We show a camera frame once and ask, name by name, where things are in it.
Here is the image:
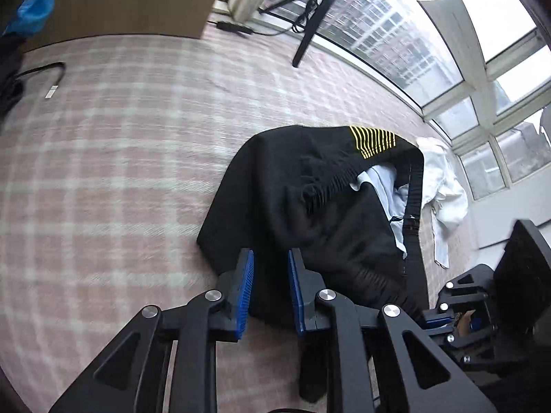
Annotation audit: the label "dark folded clothes pile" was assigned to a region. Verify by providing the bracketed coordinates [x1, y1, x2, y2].
[0, 33, 25, 122]

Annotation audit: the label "black inline cable switch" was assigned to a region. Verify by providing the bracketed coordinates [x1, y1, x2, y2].
[215, 21, 255, 35]

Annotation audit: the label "black cable with plug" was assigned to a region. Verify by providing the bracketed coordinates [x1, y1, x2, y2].
[12, 61, 67, 100]

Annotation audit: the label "black tripod stand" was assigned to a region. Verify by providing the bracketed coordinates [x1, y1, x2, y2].
[258, 0, 336, 68]

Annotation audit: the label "pink plaid mat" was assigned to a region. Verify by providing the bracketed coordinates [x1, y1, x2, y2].
[1, 27, 433, 412]

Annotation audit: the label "black shorts yellow stripes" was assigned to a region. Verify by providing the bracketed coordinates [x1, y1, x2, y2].
[195, 124, 431, 405]

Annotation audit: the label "white crumpled garment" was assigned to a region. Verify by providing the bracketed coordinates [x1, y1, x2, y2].
[416, 137, 469, 268]

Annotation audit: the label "large wooden board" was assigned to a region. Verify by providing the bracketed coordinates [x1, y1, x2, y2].
[31, 0, 215, 47]

